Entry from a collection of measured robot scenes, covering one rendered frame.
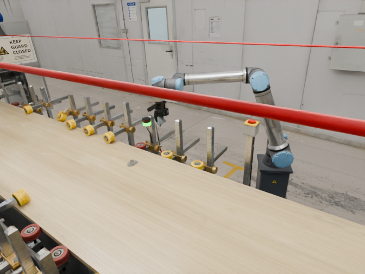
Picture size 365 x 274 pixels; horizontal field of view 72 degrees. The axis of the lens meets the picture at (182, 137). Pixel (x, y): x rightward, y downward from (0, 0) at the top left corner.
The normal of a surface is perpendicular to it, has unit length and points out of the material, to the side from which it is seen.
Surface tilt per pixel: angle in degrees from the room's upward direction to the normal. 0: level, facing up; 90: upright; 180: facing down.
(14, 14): 90
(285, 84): 90
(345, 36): 90
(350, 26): 90
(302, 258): 0
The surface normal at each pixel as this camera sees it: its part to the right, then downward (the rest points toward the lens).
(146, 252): -0.04, -0.89
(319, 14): -0.63, 0.37
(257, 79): -0.18, 0.35
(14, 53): 0.82, 0.22
